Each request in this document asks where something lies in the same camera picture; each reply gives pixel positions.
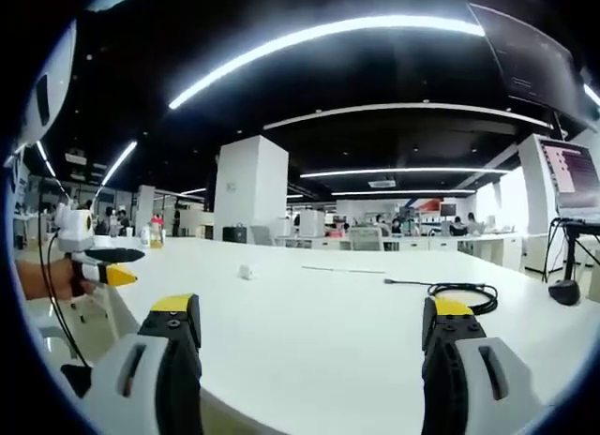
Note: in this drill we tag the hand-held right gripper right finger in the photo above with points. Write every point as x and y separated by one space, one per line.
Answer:
473 374

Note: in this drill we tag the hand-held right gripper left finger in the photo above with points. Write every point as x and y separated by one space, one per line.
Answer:
140 374

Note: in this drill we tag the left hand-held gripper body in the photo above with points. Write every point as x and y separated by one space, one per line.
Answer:
75 229

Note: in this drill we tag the white charger adapter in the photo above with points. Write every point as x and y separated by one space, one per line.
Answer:
248 272

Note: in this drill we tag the white desk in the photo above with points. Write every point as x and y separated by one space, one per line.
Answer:
309 341

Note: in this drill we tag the person's left hand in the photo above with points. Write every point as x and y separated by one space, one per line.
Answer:
63 278

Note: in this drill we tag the white bottle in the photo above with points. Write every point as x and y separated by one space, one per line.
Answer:
145 235

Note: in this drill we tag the bottles on table edge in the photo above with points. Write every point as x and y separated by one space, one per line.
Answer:
157 233

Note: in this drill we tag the short ceiling light strip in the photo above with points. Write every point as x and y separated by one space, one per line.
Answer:
119 162

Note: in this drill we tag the black bag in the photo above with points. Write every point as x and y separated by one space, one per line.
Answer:
234 233

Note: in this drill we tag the black monitor stand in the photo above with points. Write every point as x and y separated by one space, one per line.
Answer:
566 289

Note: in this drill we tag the white office chair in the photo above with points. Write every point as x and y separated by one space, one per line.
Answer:
262 234

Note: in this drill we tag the white pillar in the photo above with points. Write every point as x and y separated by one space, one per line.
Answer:
248 186

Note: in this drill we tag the white worn device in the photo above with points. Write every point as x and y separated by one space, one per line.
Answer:
49 79

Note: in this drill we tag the thin white strip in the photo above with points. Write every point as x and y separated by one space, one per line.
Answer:
344 269

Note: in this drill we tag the grey office chair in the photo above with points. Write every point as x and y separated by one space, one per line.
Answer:
365 239

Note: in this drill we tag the ceiling air vent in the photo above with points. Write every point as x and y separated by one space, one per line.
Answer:
382 184

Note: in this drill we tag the white ceiling light strip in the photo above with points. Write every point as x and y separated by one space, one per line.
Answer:
403 172

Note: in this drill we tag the monitor on stand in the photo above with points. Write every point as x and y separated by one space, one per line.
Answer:
574 177

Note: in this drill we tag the long curved ceiling light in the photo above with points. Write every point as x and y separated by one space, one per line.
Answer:
300 43

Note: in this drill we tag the large dark monitor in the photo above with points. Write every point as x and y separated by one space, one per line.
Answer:
529 55

